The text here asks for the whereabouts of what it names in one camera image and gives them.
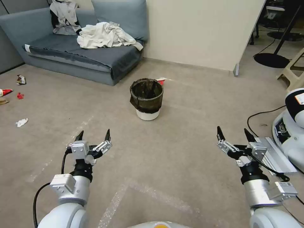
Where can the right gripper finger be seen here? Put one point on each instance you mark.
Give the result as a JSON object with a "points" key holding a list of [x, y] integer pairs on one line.
{"points": [[249, 138], [221, 136]]}

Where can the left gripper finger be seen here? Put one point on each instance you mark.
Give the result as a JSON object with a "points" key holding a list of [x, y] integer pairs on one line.
{"points": [[107, 139], [80, 137]]}

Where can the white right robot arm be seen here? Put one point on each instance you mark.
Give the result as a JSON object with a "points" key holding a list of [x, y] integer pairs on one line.
{"points": [[257, 192]]}

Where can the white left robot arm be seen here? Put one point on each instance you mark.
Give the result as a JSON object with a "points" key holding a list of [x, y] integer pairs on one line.
{"points": [[69, 211]]}

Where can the white plastic trash can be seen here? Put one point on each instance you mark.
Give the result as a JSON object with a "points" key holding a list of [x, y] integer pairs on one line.
{"points": [[147, 116]]}

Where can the black floor stand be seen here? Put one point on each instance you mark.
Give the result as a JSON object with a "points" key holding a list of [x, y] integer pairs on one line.
{"points": [[270, 60]]}

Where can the white wheeled robot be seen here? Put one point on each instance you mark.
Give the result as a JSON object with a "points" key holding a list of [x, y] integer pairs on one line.
{"points": [[293, 140]]}

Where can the black bin liner bag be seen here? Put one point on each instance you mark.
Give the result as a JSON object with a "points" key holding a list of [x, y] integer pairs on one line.
{"points": [[145, 104]]}

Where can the crumpled white paper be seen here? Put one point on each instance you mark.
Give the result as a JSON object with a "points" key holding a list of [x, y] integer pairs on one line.
{"points": [[22, 122]]}

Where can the small red scrap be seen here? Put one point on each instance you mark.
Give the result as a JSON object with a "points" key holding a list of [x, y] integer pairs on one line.
{"points": [[20, 96]]}

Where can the red white snack packet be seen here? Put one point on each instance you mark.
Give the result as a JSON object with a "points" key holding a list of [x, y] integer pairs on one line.
{"points": [[162, 81]]}

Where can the grey-blue fabric sofa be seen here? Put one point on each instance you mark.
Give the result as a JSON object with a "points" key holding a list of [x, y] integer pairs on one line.
{"points": [[71, 57]]}

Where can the beige plastic stool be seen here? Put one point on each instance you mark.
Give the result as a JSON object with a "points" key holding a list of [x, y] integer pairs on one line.
{"points": [[293, 69]]}

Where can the brown snack wrapper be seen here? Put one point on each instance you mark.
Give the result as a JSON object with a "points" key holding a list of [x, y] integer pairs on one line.
{"points": [[21, 79]]}

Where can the flat brown paper scrap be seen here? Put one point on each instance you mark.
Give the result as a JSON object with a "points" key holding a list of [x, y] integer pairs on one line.
{"points": [[3, 101]]}

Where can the red white wrapper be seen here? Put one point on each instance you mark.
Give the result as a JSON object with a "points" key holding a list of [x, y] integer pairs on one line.
{"points": [[6, 92]]}

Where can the white robot front shell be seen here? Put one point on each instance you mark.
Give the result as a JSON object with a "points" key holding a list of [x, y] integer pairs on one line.
{"points": [[154, 224]]}

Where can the crumpled white sheet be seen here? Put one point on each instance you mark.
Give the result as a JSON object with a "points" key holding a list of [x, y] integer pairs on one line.
{"points": [[102, 35]]}

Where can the black round stand base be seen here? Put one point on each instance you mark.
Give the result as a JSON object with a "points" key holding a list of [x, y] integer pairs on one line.
{"points": [[285, 36]]}

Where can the white partition panel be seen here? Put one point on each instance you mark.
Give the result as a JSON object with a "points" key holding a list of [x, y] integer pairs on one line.
{"points": [[202, 31]]}

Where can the grey white jacket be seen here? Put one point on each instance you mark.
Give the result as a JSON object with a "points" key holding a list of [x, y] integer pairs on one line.
{"points": [[63, 16]]}

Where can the grey-blue sofa cushion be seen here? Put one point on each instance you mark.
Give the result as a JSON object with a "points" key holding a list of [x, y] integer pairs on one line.
{"points": [[126, 16]]}

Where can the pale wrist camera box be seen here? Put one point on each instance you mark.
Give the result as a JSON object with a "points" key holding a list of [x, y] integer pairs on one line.
{"points": [[79, 149], [257, 150]]}

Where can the silver aluminium rail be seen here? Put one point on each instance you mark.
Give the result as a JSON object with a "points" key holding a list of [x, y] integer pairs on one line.
{"points": [[278, 156]]}

